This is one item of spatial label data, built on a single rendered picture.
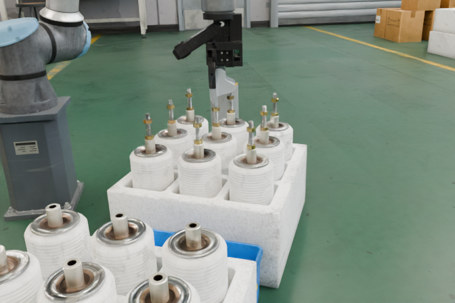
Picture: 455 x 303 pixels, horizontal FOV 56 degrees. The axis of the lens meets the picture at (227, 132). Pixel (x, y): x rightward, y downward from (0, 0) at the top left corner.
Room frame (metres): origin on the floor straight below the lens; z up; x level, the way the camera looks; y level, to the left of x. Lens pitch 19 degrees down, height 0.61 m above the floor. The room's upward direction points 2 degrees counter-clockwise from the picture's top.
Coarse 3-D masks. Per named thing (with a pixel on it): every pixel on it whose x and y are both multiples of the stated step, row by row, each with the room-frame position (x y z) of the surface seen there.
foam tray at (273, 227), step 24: (288, 168) 0.94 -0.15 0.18; (120, 192) 0.84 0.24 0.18; (144, 192) 0.83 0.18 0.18; (168, 192) 0.83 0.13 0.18; (288, 192) 0.82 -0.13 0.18; (144, 216) 0.82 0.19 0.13; (168, 216) 0.80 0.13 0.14; (192, 216) 0.78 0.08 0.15; (216, 216) 0.77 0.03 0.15; (240, 216) 0.75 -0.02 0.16; (264, 216) 0.73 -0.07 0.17; (288, 216) 0.83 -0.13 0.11; (240, 240) 0.75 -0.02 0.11; (264, 240) 0.73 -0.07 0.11; (288, 240) 0.84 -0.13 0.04; (264, 264) 0.73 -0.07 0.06
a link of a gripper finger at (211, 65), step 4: (208, 56) 0.94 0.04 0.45; (212, 56) 0.94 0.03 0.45; (208, 60) 0.93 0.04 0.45; (212, 60) 0.94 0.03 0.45; (208, 64) 0.93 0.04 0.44; (212, 64) 0.93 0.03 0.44; (208, 68) 0.93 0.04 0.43; (212, 68) 0.93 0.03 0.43; (212, 72) 0.93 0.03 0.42; (212, 76) 0.93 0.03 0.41; (212, 80) 0.93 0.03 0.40; (212, 84) 0.94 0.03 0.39; (212, 88) 0.94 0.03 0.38
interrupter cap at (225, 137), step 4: (224, 132) 1.00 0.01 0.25; (204, 136) 0.98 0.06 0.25; (208, 136) 0.98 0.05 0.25; (224, 136) 0.98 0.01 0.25; (228, 136) 0.98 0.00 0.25; (204, 140) 0.95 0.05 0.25; (208, 140) 0.95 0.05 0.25; (212, 140) 0.95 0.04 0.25; (216, 140) 0.95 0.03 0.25; (220, 140) 0.95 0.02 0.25; (224, 140) 0.95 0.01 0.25; (228, 140) 0.95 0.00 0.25
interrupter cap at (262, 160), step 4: (236, 156) 0.84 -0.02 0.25; (240, 156) 0.85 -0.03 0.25; (244, 156) 0.84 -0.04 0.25; (260, 156) 0.84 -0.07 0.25; (264, 156) 0.84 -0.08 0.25; (236, 160) 0.82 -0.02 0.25; (240, 160) 0.82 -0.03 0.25; (244, 160) 0.83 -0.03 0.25; (260, 160) 0.82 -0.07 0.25; (264, 160) 0.82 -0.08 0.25; (268, 160) 0.82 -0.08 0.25; (236, 164) 0.80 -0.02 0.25; (240, 164) 0.80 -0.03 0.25; (244, 164) 0.80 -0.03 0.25; (248, 164) 0.80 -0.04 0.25; (252, 164) 0.80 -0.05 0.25; (256, 164) 0.80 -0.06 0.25; (260, 164) 0.80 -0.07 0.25; (264, 164) 0.80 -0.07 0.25; (248, 168) 0.79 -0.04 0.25; (252, 168) 0.79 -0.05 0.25
